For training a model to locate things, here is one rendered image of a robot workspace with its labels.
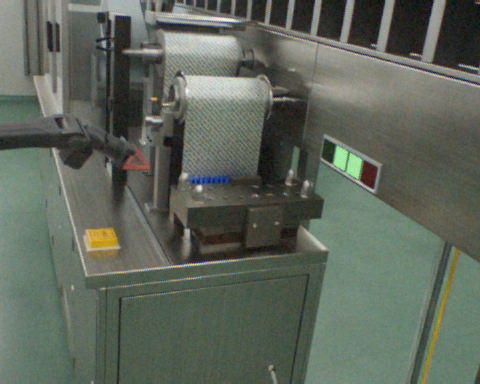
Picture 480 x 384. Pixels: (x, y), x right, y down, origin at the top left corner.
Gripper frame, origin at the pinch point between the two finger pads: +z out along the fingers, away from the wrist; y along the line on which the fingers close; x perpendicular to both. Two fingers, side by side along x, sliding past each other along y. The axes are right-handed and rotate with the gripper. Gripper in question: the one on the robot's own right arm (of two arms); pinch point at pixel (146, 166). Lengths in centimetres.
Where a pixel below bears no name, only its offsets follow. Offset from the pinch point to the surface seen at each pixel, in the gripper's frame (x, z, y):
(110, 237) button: -18.6, -2.6, 12.2
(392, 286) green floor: -3, 201, -76
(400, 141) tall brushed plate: 40, 25, 50
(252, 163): 16.6, 27.1, 0.6
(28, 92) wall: -84, 40, -557
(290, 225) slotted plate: 8.6, 37.6, 19.2
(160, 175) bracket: -1.5, 8.1, -7.7
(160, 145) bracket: 6.3, 2.6, -6.9
